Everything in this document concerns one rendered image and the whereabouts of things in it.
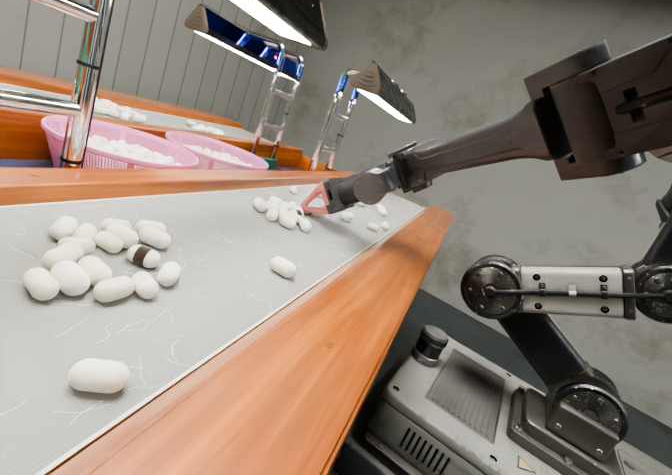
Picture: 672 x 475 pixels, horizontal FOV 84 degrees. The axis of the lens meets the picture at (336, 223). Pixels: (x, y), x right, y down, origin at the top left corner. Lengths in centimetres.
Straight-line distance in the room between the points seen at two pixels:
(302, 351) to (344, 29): 323
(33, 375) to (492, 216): 269
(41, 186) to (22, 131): 37
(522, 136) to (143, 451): 41
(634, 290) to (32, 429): 87
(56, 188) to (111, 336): 26
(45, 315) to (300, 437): 21
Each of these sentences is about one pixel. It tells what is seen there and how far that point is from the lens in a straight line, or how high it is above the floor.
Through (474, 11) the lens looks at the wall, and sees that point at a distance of 311.
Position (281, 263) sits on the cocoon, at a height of 76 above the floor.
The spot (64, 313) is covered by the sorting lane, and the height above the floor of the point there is 74.
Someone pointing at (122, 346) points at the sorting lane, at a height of 74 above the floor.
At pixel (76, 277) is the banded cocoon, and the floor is 76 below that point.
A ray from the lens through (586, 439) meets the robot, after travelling 98.
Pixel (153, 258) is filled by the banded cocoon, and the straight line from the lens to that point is 43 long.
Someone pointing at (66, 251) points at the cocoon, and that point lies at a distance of 41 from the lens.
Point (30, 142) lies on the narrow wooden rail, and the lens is 91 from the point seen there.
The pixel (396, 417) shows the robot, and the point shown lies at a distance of 88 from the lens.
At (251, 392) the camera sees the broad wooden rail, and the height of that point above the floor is 77.
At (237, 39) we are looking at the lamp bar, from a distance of 140.
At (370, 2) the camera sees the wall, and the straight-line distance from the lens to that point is 342.
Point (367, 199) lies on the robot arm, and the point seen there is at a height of 84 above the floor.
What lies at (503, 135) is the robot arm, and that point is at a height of 100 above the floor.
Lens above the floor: 95
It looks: 15 degrees down
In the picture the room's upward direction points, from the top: 21 degrees clockwise
